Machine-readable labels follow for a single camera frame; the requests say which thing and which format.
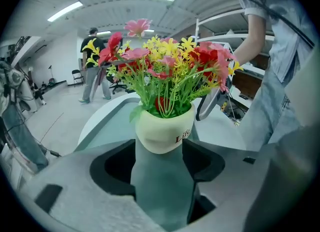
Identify white desk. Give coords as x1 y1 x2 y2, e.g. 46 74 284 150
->
194 9 276 109

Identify person in grey shirt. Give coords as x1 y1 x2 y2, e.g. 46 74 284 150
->
237 0 316 84

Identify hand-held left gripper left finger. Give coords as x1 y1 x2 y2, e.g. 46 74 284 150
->
19 138 167 232

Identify person's right forearm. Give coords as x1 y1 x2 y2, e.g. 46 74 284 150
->
231 13 276 67

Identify long black power cable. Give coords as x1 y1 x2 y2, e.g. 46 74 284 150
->
38 112 65 158

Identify flower pot with pink flowers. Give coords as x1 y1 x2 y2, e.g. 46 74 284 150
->
82 18 245 155

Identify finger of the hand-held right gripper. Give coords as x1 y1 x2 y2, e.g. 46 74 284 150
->
91 59 136 101
196 85 230 121

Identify round white side table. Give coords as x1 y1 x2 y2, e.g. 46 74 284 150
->
77 92 247 152

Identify black folding chair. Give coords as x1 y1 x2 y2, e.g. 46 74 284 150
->
71 69 85 88

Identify black swivel office chair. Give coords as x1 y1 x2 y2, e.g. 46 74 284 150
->
105 74 136 95

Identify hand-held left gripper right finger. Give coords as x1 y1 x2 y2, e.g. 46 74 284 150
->
182 138 272 226

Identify black head camera cable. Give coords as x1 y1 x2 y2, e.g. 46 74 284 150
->
229 0 316 49

